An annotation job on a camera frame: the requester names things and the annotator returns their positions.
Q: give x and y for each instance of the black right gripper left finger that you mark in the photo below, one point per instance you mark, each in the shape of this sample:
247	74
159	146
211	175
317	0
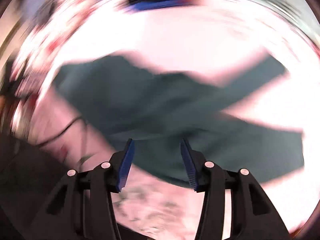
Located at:
80	205

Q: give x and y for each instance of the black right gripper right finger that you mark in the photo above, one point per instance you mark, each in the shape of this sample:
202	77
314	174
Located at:
253	216

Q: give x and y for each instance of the dark teal pants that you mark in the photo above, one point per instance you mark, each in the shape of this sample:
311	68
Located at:
157	111

